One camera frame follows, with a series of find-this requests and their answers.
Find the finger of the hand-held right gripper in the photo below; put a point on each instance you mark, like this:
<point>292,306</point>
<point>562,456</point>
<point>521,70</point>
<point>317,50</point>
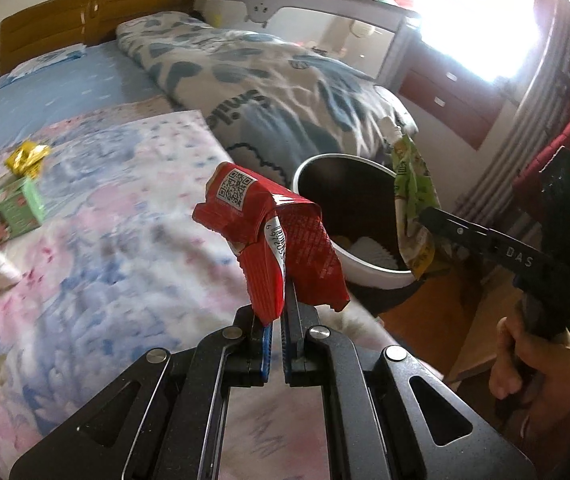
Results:
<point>457,232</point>

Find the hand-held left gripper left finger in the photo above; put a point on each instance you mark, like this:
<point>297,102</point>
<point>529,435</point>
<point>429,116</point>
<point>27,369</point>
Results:
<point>265,355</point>

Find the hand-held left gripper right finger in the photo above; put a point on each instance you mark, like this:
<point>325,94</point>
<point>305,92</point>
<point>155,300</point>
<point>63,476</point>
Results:
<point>289,355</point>

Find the green spouted pouch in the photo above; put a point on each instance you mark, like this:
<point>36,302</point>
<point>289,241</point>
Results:
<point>410,185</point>

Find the red snack wrapper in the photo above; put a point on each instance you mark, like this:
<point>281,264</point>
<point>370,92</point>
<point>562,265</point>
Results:
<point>305,245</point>

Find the white round trash bin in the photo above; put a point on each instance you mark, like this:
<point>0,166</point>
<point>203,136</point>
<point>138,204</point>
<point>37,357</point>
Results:
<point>345,185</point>

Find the yellow foil wrapper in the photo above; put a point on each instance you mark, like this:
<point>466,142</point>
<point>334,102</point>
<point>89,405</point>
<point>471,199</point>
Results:
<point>27,160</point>

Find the person's right forearm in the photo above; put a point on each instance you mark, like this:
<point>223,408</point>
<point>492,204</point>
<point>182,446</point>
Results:
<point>560,430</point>

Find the person's right hand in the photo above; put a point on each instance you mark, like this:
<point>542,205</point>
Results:
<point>510,360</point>

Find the white foam fruit net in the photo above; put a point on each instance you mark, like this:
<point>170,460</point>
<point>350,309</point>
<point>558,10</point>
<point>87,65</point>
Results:
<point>372,255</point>

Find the light wooden stool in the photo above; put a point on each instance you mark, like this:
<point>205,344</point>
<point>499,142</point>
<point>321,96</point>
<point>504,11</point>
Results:
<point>485,330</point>

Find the red-brown drawer cabinet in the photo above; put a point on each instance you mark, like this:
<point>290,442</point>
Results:
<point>457,95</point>

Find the pink floral blanket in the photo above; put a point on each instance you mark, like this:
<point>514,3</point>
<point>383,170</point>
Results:
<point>115,285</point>

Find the grey white crib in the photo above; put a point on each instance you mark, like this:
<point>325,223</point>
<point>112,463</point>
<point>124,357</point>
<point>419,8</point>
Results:
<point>390,45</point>

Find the grey quilt with blue patches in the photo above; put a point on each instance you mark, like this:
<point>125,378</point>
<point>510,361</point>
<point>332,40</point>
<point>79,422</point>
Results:
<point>265,80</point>

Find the green drink carton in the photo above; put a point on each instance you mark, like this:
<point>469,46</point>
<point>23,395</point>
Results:
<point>12,210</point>

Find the bed with blue sheet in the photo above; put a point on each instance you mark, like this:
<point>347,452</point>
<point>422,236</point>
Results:
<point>65,95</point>

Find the blue and white pillow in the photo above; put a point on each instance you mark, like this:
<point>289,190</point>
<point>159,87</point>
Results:
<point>47,60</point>

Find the brown wooden headboard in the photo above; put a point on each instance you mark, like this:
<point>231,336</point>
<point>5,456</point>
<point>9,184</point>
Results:
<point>65,15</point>

